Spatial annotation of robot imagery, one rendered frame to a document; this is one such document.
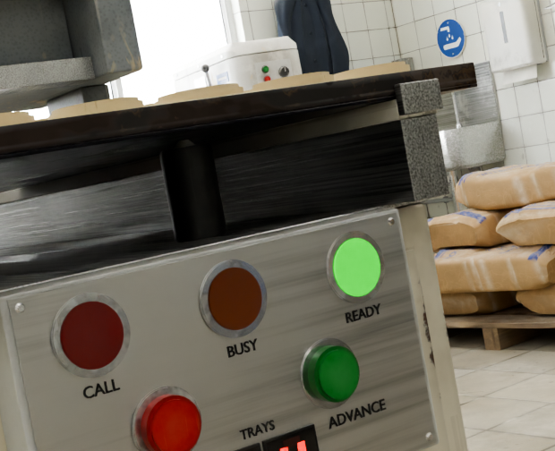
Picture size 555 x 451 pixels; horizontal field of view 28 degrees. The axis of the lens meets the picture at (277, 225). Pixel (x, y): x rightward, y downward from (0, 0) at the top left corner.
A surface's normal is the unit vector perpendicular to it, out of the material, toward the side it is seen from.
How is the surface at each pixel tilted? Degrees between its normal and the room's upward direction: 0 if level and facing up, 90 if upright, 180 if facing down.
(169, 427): 90
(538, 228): 116
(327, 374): 90
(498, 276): 90
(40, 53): 90
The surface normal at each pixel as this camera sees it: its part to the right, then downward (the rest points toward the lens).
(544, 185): -0.73, 0.16
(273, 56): 0.45, -0.04
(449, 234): -0.73, 0.36
